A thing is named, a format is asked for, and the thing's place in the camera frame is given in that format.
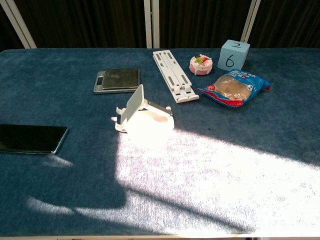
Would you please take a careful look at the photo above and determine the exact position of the pink toy cake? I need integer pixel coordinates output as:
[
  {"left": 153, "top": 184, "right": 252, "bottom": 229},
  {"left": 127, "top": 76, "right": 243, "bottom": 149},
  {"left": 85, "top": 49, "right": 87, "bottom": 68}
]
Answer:
[{"left": 189, "top": 53, "right": 214, "bottom": 77}]

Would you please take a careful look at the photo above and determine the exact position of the white slanted frame post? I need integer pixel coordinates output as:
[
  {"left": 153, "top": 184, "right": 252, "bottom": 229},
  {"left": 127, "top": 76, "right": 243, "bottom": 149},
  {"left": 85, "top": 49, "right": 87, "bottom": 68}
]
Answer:
[
  {"left": 240, "top": 0, "right": 262, "bottom": 44},
  {"left": 0, "top": 0, "right": 38, "bottom": 49}
]

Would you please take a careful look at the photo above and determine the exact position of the white folding laptop stand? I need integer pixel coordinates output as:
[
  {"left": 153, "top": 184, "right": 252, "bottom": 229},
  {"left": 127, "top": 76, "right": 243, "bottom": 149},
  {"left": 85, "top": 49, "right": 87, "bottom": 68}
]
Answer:
[{"left": 152, "top": 49, "right": 200, "bottom": 104}]

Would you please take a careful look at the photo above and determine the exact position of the blue velvet tablecloth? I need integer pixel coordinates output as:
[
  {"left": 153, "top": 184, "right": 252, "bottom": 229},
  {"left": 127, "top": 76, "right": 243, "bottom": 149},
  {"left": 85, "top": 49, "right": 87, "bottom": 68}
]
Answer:
[{"left": 0, "top": 47, "right": 320, "bottom": 237}]

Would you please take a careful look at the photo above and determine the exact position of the silver kitchen scale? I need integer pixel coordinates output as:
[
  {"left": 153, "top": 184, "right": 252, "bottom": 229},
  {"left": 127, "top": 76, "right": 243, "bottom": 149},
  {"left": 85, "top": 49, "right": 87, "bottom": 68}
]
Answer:
[{"left": 93, "top": 68, "right": 141, "bottom": 95}]

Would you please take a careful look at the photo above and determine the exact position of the black smartphone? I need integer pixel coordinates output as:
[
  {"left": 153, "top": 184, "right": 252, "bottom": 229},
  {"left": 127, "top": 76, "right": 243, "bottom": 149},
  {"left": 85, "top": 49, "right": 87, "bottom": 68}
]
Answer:
[{"left": 0, "top": 124, "right": 69, "bottom": 155}]

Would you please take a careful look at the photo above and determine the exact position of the dark brown curtain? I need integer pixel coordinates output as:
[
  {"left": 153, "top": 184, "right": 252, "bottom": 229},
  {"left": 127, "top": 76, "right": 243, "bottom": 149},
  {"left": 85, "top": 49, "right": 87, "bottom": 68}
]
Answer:
[{"left": 0, "top": 0, "right": 320, "bottom": 52}]

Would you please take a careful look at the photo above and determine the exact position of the white folding phone stand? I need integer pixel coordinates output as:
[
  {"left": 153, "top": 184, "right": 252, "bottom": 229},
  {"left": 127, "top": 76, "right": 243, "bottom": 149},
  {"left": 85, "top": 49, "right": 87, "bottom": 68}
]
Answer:
[{"left": 110, "top": 84, "right": 175, "bottom": 134}]

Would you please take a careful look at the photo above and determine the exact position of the blue packaged bread bag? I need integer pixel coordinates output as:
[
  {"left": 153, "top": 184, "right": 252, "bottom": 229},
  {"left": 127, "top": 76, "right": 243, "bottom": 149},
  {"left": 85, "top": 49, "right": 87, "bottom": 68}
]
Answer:
[{"left": 197, "top": 68, "right": 272, "bottom": 108}]

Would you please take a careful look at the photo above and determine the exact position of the light blue numbered foam cube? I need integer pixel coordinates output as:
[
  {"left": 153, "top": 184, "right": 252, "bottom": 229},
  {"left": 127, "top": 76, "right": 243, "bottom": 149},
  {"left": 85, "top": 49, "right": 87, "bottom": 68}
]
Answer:
[{"left": 217, "top": 39, "right": 251, "bottom": 71}]

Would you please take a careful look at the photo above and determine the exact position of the white vertical frame post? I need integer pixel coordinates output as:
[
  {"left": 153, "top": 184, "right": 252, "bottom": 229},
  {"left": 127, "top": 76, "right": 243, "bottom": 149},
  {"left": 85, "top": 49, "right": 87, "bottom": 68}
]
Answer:
[{"left": 143, "top": 0, "right": 161, "bottom": 49}]

